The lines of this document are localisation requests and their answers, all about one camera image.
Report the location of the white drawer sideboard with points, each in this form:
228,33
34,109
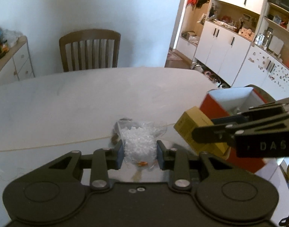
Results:
16,65

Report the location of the red patterned doormat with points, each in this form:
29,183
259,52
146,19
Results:
171,56

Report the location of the orange small toy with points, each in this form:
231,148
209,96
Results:
142,163

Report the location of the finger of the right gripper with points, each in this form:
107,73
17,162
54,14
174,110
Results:
253,114
251,127

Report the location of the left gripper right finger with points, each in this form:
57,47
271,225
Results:
176,162

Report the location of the dark wooden chair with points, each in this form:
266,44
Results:
89,49

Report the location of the yellow cardboard box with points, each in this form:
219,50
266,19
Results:
192,126

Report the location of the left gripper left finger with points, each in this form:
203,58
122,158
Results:
103,160

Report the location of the white wall cabinet unit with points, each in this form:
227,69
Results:
238,42

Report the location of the red white cardboard box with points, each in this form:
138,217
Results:
220,103

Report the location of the bag of white beads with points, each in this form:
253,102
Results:
139,139

